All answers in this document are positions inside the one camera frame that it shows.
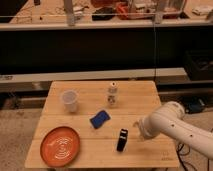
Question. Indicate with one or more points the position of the black upright eraser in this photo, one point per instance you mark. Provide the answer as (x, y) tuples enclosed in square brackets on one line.
[(122, 140)]

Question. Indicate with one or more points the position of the blue sponge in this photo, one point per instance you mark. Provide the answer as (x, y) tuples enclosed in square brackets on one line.
[(98, 120)]

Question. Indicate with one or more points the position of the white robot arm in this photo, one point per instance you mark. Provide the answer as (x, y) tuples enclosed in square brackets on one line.
[(167, 119)]

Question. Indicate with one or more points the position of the black box on floor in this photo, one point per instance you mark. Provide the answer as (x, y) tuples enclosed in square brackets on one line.
[(194, 106)]

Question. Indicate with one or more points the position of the small white bottle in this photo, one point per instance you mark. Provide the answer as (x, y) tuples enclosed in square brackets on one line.
[(112, 94)]

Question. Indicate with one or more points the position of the orange plate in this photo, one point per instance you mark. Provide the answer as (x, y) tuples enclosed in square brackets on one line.
[(60, 146)]

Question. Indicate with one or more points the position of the clear plastic cup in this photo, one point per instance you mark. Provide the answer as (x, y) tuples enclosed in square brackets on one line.
[(69, 100)]

